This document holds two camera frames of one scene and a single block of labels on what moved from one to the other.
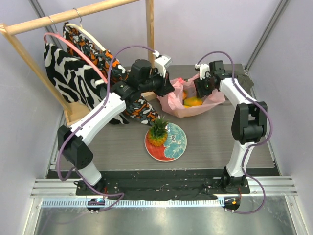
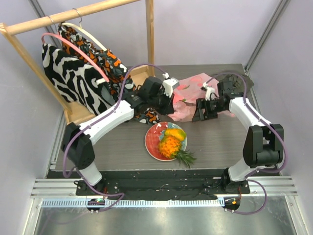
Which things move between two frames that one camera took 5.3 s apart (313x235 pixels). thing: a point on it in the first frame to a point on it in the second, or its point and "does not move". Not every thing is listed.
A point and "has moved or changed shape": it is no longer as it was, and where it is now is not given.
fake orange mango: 193,101 to 178,133
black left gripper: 166,86 to 168,107
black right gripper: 200,87 to 203,109
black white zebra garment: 77,80 does not move
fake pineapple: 158,134 to 171,147
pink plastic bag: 180,99 has moved or changed shape
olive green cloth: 245,81 does not move
